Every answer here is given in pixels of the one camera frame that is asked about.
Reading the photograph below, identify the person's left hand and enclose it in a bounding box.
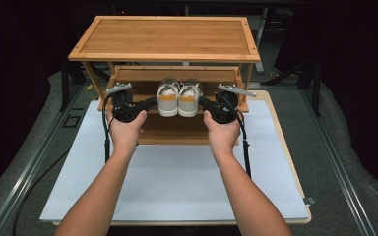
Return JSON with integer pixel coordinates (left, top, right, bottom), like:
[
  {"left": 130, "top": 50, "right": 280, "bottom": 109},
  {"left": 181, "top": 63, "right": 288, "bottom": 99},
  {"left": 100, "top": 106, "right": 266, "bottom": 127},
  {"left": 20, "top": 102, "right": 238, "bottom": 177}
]
[{"left": 107, "top": 110, "right": 148, "bottom": 156}]

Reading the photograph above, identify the black floor cable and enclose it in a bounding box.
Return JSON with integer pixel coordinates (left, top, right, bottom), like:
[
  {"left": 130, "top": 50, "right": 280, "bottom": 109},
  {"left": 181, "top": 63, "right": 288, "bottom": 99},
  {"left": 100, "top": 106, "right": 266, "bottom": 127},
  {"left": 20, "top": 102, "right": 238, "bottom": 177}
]
[{"left": 12, "top": 148, "right": 72, "bottom": 236}]

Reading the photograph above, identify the aluminium rail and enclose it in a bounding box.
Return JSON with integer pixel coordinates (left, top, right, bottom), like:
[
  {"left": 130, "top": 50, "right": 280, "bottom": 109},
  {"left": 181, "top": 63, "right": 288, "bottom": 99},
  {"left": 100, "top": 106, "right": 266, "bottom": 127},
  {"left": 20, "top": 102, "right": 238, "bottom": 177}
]
[
  {"left": 299, "top": 88, "right": 378, "bottom": 236},
  {"left": 0, "top": 86, "right": 90, "bottom": 236}
]

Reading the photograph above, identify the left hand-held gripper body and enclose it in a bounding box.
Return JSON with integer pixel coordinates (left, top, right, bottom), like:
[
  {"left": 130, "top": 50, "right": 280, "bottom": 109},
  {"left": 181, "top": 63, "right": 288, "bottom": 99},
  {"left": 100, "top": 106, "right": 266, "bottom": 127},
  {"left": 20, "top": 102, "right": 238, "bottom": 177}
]
[{"left": 105, "top": 82, "right": 146, "bottom": 124}]

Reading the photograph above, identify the white table mat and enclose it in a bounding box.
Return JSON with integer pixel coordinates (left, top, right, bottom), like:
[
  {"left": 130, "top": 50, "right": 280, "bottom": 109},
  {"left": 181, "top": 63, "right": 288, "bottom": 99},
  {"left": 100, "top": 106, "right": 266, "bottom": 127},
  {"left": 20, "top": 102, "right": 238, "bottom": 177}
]
[{"left": 38, "top": 99, "right": 310, "bottom": 222}]

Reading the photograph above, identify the beige sneaker with orange heel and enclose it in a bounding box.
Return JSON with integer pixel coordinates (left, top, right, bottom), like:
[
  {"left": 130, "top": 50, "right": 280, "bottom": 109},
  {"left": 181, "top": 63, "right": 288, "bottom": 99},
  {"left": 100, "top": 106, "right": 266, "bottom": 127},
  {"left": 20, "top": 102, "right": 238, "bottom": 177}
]
[
  {"left": 177, "top": 78, "right": 205, "bottom": 118},
  {"left": 157, "top": 77, "right": 181, "bottom": 118}
]

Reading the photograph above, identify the wooden three-tier shoe rack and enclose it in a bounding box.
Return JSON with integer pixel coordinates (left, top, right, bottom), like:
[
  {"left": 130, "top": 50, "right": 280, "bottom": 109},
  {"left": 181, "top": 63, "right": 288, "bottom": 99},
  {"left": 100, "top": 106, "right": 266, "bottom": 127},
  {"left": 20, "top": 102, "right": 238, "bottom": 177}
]
[{"left": 68, "top": 15, "right": 261, "bottom": 146}]

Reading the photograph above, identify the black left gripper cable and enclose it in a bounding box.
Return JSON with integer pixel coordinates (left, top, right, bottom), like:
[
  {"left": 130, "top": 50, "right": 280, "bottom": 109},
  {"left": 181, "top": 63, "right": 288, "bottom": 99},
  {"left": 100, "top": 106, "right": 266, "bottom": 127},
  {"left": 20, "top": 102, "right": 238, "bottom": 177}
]
[{"left": 101, "top": 92, "right": 116, "bottom": 164}]

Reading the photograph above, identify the white metal stand post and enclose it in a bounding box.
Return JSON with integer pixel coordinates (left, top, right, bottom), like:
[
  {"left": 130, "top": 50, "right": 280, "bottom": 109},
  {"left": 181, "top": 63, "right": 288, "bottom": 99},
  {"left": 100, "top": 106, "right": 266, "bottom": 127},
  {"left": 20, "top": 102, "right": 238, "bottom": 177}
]
[{"left": 254, "top": 6, "right": 270, "bottom": 74}]

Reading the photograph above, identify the person's right hand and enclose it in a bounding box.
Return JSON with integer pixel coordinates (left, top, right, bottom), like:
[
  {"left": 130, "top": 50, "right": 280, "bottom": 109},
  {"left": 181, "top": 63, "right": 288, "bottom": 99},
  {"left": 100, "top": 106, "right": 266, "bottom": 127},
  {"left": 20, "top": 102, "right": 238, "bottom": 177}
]
[{"left": 204, "top": 110, "right": 241, "bottom": 156}]

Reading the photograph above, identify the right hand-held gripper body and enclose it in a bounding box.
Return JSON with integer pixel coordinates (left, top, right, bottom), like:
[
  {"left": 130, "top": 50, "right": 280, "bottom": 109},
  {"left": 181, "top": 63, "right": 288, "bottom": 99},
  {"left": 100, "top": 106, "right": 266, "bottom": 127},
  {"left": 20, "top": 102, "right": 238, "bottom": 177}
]
[{"left": 206, "top": 83, "right": 258, "bottom": 125}]

